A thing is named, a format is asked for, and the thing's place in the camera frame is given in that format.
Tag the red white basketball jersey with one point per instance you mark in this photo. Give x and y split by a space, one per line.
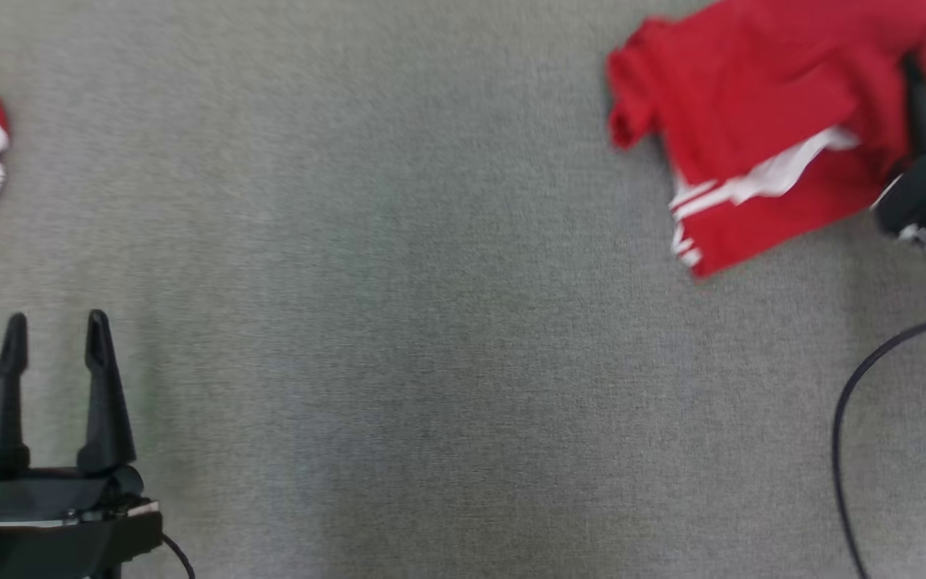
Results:
752 96

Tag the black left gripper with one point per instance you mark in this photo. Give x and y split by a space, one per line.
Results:
53 539

